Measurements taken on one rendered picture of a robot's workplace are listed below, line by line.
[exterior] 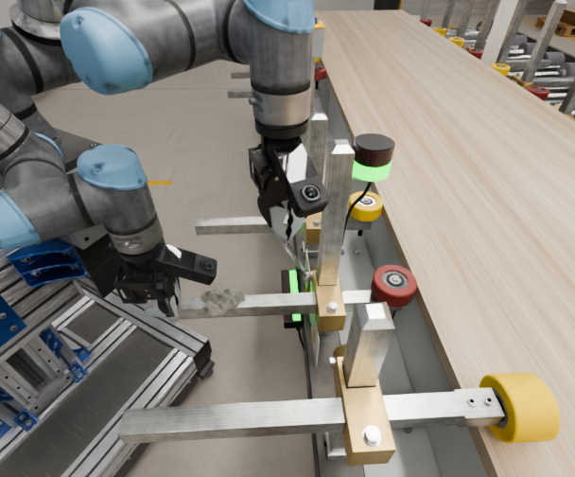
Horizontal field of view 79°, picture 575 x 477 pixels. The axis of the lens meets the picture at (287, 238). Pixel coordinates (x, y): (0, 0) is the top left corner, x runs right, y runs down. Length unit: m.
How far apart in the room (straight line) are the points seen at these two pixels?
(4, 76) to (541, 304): 1.03
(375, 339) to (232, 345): 1.30
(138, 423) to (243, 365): 1.12
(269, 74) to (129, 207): 0.25
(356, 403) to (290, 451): 1.00
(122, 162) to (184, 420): 0.33
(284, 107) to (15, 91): 0.55
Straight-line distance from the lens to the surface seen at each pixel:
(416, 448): 0.86
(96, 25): 0.40
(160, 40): 0.42
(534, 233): 0.93
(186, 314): 0.71
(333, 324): 0.68
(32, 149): 0.63
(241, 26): 0.45
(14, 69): 0.85
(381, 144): 0.54
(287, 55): 0.43
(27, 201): 0.53
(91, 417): 1.43
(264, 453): 1.47
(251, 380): 1.57
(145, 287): 0.63
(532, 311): 0.75
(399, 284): 0.69
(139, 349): 1.49
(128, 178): 0.51
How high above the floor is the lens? 1.40
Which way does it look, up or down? 42 degrees down
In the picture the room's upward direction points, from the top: straight up
